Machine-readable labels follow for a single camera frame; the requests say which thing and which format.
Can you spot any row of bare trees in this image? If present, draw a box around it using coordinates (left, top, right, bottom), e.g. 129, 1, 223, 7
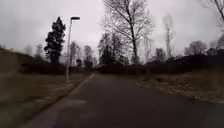
23, 40, 98, 70
141, 0, 224, 64

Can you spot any dark asphalt path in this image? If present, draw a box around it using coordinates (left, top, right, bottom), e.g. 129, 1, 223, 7
18, 72, 224, 128

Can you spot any tall bare tree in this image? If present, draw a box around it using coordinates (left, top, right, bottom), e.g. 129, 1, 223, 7
101, 0, 155, 66

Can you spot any grey street lamp pole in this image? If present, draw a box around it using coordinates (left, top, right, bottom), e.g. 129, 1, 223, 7
65, 16, 81, 84

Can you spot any dark hedge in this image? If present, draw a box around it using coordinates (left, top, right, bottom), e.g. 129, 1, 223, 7
94, 53, 224, 76
0, 48, 81, 76

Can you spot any dark conifer tree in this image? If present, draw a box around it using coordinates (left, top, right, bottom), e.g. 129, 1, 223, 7
43, 16, 67, 65

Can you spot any grass verge with dry leaves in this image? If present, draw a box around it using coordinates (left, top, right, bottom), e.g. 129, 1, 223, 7
128, 69, 224, 105
0, 71, 93, 128

